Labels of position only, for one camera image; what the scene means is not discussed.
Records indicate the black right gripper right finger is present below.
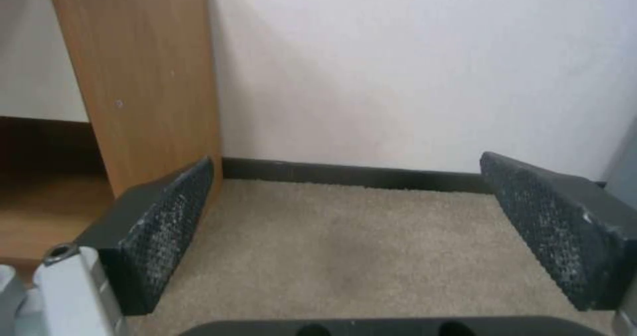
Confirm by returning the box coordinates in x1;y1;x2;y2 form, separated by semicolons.
479;151;637;336

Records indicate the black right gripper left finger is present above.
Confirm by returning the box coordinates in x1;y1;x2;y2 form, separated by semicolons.
0;155;215;336

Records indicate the wooden cabinet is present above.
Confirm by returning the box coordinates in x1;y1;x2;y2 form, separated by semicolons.
0;0;224;277

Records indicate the dark baseboard strip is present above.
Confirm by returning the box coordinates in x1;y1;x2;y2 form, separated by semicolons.
220;156;609;197

